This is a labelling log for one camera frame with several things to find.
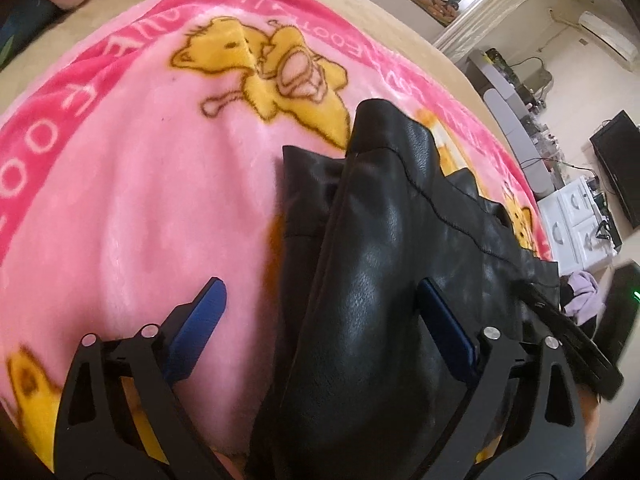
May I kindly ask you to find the white drawer cabinet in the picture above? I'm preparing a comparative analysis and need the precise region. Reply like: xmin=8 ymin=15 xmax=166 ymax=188
xmin=537 ymin=177 xmax=618 ymax=267

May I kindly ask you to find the pink printed blanket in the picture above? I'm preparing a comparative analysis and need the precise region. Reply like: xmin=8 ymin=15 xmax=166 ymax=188
xmin=0 ymin=0 xmax=553 ymax=476

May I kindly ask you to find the black television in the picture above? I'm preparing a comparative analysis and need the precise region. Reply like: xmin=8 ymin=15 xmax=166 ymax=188
xmin=589 ymin=110 xmax=640 ymax=216

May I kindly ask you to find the beige bed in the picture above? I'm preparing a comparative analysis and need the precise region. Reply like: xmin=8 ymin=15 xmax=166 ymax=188
xmin=0 ymin=0 xmax=543 ymax=206

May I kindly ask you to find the grey vanity desk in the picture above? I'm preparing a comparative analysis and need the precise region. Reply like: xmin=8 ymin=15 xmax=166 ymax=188
xmin=465 ymin=49 xmax=563 ymax=198

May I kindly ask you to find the white air conditioner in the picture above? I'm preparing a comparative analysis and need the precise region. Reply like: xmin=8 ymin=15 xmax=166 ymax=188
xmin=577 ymin=11 xmax=638 ymax=61

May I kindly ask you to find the cream curtain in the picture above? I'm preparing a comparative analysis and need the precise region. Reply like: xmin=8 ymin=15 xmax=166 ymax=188
xmin=432 ymin=0 xmax=568 ymax=61

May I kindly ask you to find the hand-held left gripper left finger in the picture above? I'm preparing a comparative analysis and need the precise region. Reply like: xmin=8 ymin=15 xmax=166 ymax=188
xmin=52 ymin=276 xmax=228 ymax=480

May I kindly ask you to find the dark floral pillow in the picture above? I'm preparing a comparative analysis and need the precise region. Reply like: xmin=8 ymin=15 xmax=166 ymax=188
xmin=0 ymin=0 xmax=63 ymax=68

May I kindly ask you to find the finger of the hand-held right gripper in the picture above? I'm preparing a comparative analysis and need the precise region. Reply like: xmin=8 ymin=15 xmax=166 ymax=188
xmin=520 ymin=282 xmax=624 ymax=402

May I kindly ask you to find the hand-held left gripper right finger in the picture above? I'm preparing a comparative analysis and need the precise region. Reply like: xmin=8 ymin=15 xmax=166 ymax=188
xmin=417 ymin=278 xmax=588 ymax=480

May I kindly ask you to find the purple cloth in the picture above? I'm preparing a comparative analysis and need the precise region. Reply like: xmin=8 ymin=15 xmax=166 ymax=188
xmin=560 ymin=270 xmax=599 ymax=326

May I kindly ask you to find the black leather jacket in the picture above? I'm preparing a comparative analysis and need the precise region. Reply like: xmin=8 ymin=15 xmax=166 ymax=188
xmin=245 ymin=98 xmax=621 ymax=480

